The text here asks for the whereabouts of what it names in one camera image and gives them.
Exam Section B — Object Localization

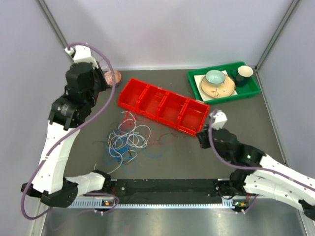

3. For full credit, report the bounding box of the red wire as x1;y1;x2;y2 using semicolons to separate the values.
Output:
120;110;183;148

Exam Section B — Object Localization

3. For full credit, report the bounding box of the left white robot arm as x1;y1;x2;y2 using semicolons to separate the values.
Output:
21;62;112;207

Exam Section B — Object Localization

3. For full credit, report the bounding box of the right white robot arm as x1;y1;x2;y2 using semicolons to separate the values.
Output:
196;127;315;220

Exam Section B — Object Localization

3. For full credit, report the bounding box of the pink patterned bowl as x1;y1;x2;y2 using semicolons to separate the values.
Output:
104;70;122;86

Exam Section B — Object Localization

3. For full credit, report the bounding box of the red compartment bin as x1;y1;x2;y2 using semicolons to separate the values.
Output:
118;78;210;136

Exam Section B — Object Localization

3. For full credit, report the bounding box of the tan ceramic plate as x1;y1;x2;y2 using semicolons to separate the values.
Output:
199;75;237;101

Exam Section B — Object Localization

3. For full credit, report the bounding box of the light blue bowl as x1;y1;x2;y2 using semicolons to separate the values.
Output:
206;70;225;85

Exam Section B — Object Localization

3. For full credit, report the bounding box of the dark green mug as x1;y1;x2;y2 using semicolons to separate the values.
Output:
230;65;253;88

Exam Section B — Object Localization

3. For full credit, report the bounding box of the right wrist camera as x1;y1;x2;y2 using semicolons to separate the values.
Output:
209;110;227;130

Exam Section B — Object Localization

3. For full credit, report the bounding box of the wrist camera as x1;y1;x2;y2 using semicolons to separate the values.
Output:
64;45;98;68
209;110;227;130

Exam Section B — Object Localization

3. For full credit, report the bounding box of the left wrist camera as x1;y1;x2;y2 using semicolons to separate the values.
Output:
64;45;98;68

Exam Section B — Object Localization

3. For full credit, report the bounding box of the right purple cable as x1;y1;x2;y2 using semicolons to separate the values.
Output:
208;109;315;192

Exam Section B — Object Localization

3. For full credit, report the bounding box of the purple cable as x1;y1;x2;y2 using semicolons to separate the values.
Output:
208;109;315;192
21;42;116;220

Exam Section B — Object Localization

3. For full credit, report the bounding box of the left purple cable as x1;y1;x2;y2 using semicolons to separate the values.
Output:
21;42;116;220

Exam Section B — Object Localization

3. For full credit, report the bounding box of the blue wire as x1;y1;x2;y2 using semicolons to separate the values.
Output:
102;125;170;174

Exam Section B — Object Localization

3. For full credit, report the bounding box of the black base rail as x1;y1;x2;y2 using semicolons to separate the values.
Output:
108;179;221;204

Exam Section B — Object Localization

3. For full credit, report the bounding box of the slotted cable duct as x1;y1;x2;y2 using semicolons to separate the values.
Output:
69;197;249;209

